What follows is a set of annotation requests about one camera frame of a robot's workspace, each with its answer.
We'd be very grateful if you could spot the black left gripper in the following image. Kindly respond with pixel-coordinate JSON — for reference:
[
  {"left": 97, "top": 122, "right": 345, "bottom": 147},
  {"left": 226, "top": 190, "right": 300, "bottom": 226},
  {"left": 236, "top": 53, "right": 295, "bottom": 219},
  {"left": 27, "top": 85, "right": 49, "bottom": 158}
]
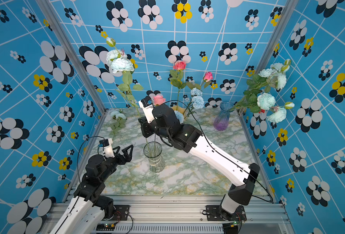
[{"left": 101, "top": 144, "right": 133, "bottom": 183}]

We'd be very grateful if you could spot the clear ribbed glass vase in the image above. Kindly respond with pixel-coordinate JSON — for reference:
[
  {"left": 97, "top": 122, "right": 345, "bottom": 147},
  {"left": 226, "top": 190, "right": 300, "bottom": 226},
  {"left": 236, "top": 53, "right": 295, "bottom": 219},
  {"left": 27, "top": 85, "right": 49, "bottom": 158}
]
[{"left": 143, "top": 141, "right": 165, "bottom": 173}]

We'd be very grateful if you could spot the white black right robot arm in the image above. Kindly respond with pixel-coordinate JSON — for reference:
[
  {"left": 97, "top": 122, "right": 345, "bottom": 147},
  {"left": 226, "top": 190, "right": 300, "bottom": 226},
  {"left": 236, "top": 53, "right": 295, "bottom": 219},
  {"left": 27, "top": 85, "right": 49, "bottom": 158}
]
[{"left": 138, "top": 99, "right": 260, "bottom": 220}]

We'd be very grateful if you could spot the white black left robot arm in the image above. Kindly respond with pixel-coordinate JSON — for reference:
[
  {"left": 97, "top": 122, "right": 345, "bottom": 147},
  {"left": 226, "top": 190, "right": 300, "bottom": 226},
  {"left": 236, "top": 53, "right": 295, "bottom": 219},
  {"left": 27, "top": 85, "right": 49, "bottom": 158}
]
[{"left": 50, "top": 145, "right": 134, "bottom": 234}]

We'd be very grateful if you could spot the yellow beige vase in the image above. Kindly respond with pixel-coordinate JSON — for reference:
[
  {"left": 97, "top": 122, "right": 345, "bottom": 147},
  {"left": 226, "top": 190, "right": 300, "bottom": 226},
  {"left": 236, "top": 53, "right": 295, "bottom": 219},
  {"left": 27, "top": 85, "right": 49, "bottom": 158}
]
[{"left": 177, "top": 106, "right": 190, "bottom": 119}]

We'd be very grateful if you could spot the purple tinted glass vase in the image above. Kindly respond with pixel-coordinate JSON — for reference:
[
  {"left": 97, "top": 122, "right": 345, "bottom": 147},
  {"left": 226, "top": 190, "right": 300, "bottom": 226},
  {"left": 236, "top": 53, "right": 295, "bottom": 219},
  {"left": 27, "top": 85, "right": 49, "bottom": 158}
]
[{"left": 213, "top": 102, "right": 234, "bottom": 131}]

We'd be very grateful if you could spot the blue carnation stem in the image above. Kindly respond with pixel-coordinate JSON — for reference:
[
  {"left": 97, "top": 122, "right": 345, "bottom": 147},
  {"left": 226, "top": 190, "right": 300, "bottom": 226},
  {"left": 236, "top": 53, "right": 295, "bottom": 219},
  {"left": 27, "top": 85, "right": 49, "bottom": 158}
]
[{"left": 173, "top": 88, "right": 204, "bottom": 123}]

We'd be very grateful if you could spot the red rose stem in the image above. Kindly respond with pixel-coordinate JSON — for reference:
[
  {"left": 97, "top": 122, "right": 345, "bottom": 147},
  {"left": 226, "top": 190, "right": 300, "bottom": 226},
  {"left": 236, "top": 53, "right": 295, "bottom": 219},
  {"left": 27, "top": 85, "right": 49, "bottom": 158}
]
[{"left": 170, "top": 60, "right": 187, "bottom": 102}]

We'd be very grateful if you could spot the green circuit board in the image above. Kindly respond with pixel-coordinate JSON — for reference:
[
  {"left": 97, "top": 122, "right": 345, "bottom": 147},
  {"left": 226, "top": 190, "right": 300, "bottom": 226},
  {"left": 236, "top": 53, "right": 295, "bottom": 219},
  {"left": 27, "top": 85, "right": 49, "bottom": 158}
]
[{"left": 96, "top": 223, "right": 117, "bottom": 231}]

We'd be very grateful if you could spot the small pink rose stem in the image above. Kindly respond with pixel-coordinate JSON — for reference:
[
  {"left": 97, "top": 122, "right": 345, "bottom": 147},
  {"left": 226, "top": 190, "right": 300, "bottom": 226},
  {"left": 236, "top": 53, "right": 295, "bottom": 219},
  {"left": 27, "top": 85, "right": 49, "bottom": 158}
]
[{"left": 186, "top": 72, "right": 213, "bottom": 92}]

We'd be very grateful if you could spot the light blue peony bouquet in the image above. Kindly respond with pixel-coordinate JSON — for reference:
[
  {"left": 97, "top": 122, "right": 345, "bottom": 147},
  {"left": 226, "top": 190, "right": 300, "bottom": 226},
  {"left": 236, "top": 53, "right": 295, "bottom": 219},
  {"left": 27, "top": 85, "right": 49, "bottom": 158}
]
[{"left": 230, "top": 59, "right": 294, "bottom": 123}]

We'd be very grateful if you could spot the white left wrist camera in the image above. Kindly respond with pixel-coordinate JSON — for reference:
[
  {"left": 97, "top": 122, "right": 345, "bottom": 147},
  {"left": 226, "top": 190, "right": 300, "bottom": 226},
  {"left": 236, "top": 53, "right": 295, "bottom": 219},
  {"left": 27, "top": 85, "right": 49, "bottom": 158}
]
[{"left": 99, "top": 138, "right": 115, "bottom": 159}]

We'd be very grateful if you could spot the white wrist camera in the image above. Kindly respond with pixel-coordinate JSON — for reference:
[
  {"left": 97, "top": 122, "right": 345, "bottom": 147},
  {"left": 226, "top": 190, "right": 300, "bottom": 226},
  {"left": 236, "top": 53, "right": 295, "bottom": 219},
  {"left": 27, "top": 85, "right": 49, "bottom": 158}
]
[
  {"left": 138, "top": 96, "right": 155, "bottom": 123},
  {"left": 99, "top": 138, "right": 115, "bottom": 159}
]

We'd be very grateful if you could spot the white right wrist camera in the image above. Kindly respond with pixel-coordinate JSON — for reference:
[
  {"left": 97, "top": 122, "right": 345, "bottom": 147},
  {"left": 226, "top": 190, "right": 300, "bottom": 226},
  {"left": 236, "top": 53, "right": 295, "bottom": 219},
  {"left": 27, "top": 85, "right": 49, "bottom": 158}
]
[{"left": 138, "top": 96, "right": 155, "bottom": 123}]

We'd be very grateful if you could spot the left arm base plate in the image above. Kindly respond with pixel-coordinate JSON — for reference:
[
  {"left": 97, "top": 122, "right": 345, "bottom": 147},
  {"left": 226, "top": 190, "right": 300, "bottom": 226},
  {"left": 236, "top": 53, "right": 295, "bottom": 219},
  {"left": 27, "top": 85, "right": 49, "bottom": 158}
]
[{"left": 103, "top": 205, "right": 130, "bottom": 221}]

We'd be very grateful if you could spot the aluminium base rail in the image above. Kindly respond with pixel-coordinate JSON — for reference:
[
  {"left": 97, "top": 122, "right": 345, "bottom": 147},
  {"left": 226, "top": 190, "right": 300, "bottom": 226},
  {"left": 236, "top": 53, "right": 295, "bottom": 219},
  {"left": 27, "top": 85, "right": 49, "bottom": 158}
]
[{"left": 40, "top": 194, "right": 294, "bottom": 234}]

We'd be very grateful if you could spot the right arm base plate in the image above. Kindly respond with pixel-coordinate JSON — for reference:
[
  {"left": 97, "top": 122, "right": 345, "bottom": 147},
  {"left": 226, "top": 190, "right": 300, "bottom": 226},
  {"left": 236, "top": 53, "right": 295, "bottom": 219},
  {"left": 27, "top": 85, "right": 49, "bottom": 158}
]
[{"left": 202, "top": 205, "right": 247, "bottom": 222}]

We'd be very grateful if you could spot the aluminium frame post left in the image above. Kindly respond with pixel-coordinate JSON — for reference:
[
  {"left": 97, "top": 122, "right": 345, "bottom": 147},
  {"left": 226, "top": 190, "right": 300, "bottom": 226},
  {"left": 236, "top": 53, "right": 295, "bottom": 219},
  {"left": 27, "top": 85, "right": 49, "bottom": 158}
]
[{"left": 37, "top": 1, "right": 106, "bottom": 115}]

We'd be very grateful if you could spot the aluminium frame post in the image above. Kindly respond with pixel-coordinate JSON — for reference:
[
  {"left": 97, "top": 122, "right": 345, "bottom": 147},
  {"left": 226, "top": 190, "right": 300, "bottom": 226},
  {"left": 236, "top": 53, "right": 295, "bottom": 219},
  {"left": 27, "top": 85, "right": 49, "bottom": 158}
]
[
  {"left": 37, "top": 1, "right": 106, "bottom": 115},
  {"left": 255, "top": 0, "right": 298, "bottom": 74}
]

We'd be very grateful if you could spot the aluminium frame post right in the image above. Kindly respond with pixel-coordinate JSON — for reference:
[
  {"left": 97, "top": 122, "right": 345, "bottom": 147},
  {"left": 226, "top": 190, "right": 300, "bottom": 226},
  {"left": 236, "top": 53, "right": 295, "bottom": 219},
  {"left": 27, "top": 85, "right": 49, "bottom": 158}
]
[{"left": 255, "top": 0, "right": 298, "bottom": 74}]

